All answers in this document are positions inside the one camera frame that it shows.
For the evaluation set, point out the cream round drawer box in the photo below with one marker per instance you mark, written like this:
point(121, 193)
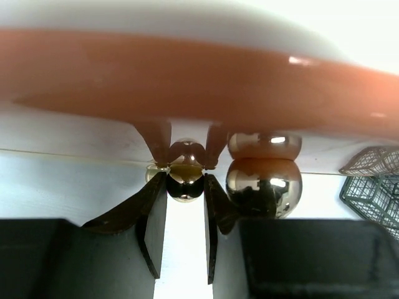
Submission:
point(97, 96)

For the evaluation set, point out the green wire mesh organizer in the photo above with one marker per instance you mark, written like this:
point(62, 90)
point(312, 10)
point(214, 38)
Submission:
point(371, 186)

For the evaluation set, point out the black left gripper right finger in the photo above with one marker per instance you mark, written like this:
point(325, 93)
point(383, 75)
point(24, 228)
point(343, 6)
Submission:
point(257, 257)

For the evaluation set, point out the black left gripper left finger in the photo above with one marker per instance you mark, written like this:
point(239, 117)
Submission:
point(115, 255)

